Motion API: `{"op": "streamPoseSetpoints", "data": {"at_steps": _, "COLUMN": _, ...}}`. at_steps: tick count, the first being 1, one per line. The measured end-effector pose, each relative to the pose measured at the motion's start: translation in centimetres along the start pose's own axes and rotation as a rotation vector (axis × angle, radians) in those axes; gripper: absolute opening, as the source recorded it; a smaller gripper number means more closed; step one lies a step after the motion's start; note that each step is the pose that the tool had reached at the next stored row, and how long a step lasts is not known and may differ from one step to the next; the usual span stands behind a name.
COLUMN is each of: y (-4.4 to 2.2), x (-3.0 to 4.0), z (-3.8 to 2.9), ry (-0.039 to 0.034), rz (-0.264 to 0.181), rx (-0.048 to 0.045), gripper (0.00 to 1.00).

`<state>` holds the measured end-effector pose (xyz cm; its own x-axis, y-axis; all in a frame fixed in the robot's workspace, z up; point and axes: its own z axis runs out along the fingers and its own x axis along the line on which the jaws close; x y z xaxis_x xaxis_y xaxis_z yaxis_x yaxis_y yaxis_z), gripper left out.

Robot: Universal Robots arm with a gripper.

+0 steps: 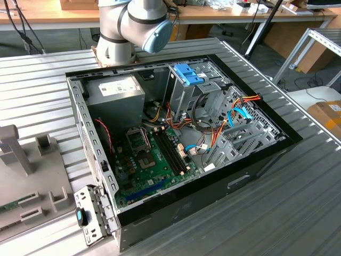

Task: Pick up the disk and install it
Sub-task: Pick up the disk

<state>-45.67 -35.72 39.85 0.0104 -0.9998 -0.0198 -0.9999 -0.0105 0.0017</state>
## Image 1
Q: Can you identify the yellow black wire bundle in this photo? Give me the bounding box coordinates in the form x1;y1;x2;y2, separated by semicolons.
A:
145;101;163;123

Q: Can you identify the blue plastic drive clip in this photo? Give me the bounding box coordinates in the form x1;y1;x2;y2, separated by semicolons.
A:
186;72;207;86
173;63;197;81

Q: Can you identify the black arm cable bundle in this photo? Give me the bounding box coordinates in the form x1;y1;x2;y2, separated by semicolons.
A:
5;0;47;55

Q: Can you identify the cardboard box yellow tape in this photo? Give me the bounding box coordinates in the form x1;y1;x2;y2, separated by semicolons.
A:
307;100;341;137

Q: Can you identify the wooden desk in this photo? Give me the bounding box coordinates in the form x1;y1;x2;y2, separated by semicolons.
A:
0;0;101;31
173;0;339;29

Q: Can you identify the grey metal drive cage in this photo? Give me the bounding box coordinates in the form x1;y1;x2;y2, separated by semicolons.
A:
164;62;230;119

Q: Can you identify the metal expansion slot bracket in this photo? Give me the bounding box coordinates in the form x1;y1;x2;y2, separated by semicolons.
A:
74;183;120;246

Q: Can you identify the orange red wire bundle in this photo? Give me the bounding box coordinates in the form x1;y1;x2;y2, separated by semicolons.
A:
165;101;214;134

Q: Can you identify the flat cardboard box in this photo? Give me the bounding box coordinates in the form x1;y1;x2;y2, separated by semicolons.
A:
60;0;100;11

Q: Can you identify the red black fan wire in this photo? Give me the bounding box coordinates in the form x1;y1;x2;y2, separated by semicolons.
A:
94;118;115;155

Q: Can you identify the short blue data wire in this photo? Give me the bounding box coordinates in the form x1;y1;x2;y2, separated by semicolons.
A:
185;143;211;156

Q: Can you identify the CPU socket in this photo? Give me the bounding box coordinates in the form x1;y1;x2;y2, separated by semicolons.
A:
125;127;151;154

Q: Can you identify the blue expansion slot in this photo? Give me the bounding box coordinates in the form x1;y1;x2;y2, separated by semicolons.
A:
125;178;169;202

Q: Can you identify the grey power supply unit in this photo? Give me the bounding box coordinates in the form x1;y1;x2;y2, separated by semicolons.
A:
84;74;146;134

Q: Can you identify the grey metal disk bay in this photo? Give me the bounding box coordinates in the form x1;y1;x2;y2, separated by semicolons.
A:
204;86;287;173

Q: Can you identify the black RAM slot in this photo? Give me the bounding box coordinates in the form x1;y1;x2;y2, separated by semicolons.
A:
165;129;189;172
154;130;181;175
161;129;186;173
158;130;184;174

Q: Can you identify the black tool with blue ring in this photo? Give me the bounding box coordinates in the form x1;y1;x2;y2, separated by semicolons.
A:
75;207;89;227

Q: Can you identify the black stand pole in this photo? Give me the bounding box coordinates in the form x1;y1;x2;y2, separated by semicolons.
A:
243;0;283;58

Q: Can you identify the aluminium profile frame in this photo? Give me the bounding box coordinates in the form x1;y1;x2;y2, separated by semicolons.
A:
273;28;341;86

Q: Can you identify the black open PC case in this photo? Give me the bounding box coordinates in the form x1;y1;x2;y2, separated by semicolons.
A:
65;54;304;253

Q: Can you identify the grey parts rack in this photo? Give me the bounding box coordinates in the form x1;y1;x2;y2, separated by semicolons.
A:
0;124;76;233

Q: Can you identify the white side table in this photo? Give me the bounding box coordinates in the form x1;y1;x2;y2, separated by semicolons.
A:
289;86;341;113

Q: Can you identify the green RAM stick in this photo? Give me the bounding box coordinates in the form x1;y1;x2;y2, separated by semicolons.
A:
0;201;21;214

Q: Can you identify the green motherboard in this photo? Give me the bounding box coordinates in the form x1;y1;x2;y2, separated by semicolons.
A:
113;125;200;209

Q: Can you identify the small brown cardboard box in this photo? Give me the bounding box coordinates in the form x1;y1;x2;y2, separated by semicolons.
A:
170;24;214;41

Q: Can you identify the long blue data wire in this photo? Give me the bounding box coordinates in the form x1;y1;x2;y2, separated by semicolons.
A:
228;106;253;129

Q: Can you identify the orange yellow power wire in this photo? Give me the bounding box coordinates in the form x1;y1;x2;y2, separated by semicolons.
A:
209;92;264;150

